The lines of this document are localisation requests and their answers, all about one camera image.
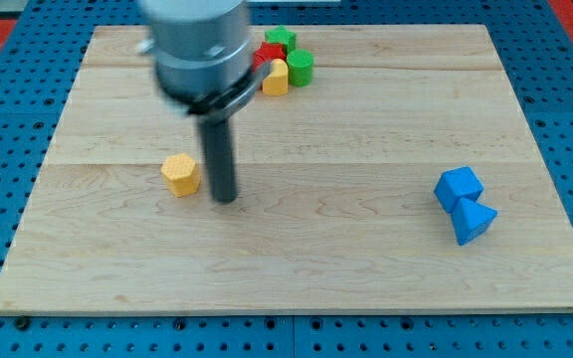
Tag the yellow hexagon block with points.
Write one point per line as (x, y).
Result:
(181, 174)

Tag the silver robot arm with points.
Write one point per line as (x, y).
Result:
(203, 54)

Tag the red star block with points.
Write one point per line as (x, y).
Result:
(267, 52)

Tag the green star block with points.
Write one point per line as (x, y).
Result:
(283, 36)

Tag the light wooden board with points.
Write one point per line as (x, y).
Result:
(336, 212)

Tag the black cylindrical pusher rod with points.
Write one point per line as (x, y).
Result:
(217, 148)

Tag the yellow heart block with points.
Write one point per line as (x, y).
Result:
(276, 83)

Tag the green cylinder block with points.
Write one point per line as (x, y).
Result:
(300, 65)

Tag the blue cube block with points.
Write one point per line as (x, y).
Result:
(456, 184)

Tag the blue triangle block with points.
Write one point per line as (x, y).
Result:
(471, 219)

